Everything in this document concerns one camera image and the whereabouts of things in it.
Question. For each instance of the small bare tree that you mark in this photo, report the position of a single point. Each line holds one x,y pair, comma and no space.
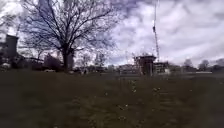
99,60

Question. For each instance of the building under construction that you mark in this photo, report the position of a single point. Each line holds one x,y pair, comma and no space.
145,65

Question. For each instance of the dark green grass field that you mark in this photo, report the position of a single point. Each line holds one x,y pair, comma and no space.
110,103

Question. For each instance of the large bare tree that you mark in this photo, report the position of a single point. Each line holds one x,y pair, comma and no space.
66,56

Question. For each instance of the tall construction crane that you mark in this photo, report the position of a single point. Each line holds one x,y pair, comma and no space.
155,33

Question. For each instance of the row of distant trees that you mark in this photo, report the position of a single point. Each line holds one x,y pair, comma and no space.
200,65

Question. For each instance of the dark tall building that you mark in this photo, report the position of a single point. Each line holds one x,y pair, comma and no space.
10,46

